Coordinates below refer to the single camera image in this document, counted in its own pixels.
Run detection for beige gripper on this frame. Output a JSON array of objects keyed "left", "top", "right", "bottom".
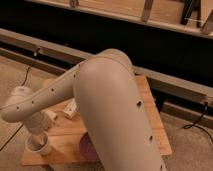
[{"left": 26, "top": 127, "right": 48, "bottom": 147}]

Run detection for white ceramic cup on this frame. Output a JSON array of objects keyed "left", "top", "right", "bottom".
[{"left": 25, "top": 132, "right": 51, "bottom": 156}]

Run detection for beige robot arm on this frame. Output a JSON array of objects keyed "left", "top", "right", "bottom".
[{"left": 0, "top": 49, "right": 167, "bottom": 171}]

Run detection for tan sponge block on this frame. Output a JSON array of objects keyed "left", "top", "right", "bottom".
[{"left": 45, "top": 110, "right": 57, "bottom": 121}]

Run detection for white small box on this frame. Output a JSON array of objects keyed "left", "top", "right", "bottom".
[{"left": 63, "top": 99, "right": 77, "bottom": 119}]

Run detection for dark brown bowl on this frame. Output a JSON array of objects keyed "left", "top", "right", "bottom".
[{"left": 79, "top": 133, "right": 99, "bottom": 161}]

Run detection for black cable on floor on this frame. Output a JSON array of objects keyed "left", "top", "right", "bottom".
[{"left": 19, "top": 47, "right": 42, "bottom": 88}]

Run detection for black cable at right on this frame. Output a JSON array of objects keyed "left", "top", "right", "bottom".
[{"left": 182, "top": 100, "right": 213, "bottom": 145}]

